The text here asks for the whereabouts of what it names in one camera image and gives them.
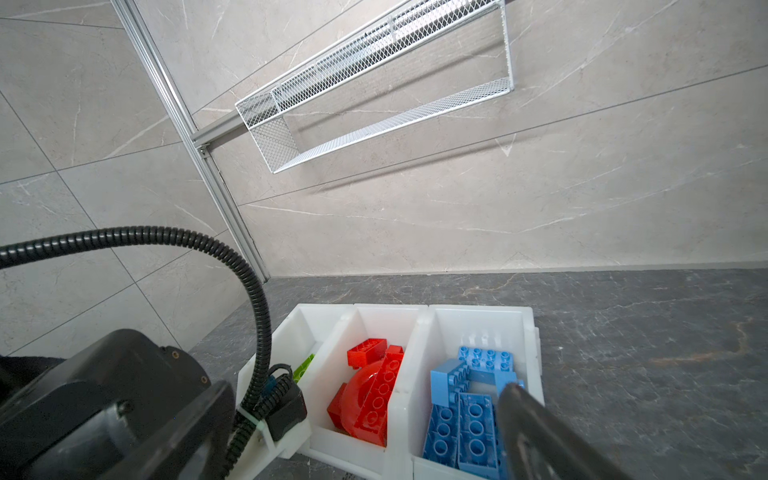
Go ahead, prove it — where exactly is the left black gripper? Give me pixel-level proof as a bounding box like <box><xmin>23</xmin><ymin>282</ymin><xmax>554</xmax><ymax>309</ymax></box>
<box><xmin>1</xmin><ymin>329</ymin><xmax>235</xmax><ymax>479</ymax></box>

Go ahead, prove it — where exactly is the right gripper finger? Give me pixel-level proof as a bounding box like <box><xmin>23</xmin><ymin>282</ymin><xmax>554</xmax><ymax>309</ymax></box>
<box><xmin>497</xmin><ymin>384</ymin><xmax>629</xmax><ymax>479</ymax></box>

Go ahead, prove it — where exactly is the blue lego brick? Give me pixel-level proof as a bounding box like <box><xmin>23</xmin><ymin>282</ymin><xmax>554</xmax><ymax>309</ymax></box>
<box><xmin>430</xmin><ymin>359</ymin><xmax>469</xmax><ymax>407</ymax></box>
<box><xmin>458</xmin><ymin>346</ymin><xmax>514</xmax><ymax>373</ymax></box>
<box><xmin>469</xmin><ymin>370</ymin><xmax>526</xmax><ymax>395</ymax></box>
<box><xmin>457</xmin><ymin>393</ymin><xmax>501</xmax><ymax>479</ymax></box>

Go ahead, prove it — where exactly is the blue lego brick top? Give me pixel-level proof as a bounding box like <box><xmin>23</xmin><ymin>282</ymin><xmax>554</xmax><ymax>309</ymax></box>
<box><xmin>469</xmin><ymin>370</ymin><xmax>526</xmax><ymax>395</ymax></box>

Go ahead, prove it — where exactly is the blue lego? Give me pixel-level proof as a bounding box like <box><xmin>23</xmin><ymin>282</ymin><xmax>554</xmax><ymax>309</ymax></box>
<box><xmin>422</xmin><ymin>404</ymin><xmax>458</xmax><ymax>468</ymax></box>

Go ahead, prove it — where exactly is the green lego brick bottom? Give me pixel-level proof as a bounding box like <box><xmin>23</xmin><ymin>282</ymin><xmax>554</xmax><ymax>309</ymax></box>
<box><xmin>293</xmin><ymin>354</ymin><xmax>315</xmax><ymax>383</ymax></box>

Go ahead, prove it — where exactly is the red arch lego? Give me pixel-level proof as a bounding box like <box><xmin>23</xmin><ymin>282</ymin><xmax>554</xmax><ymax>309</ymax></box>
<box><xmin>341</xmin><ymin>360</ymin><xmax>383</xmax><ymax>438</ymax></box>

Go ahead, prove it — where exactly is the red double lego brick top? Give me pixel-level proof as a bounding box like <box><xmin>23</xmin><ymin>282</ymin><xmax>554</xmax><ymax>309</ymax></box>
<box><xmin>347</xmin><ymin>338</ymin><xmax>388</xmax><ymax>369</ymax></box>

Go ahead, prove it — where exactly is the white middle storage bin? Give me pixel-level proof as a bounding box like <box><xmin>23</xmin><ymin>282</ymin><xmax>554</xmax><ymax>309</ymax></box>
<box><xmin>299</xmin><ymin>304</ymin><xmax>427</xmax><ymax>479</ymax></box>

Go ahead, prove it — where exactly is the white storage bin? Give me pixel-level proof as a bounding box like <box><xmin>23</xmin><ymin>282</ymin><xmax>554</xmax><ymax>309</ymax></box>
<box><xmin>382</xmin><ymin>305</ymin><xmax>543</xmax><ymax>479</ymax></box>
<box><xmin>270</xmin><ymin>304</ymin><xmax>354</xmax><ymax>414</ymax></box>
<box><xmin>299</xmin><ymin>304</ymin><xmax>427</xmax><ymax>479</ymax></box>

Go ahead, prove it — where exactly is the white left storage bin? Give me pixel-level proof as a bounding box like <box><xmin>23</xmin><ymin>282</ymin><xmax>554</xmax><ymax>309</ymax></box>
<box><xmin>270</xmin><ymin>304</ymin><xmax>354</xmax><ymax>414</ymax></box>

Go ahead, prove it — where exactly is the white right storage bin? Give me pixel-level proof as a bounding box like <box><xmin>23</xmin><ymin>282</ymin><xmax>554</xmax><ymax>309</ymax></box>
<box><xmin>382</xmin><ymin>305</ymin><xmax>543</xmax><ymax>479</ymax></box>

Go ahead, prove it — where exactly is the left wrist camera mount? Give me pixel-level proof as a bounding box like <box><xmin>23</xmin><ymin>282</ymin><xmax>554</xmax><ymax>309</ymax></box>
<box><xmin>225</xmin><ymin>361</ymin><xmax>311</xmax><ymax>479</ymax></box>

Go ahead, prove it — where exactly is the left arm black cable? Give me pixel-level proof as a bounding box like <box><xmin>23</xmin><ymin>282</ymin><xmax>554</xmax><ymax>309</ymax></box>
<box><xmin>0</xmin><ymin>225</ymin><xmax>274</xmax><ymax>475</ymax></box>

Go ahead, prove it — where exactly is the white wire mesh basket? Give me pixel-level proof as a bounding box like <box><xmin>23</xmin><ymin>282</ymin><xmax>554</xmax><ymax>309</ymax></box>
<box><xmin>235</xmin><ymin>1</ymin><xmax>515</xmax><ymax>174</ymax></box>

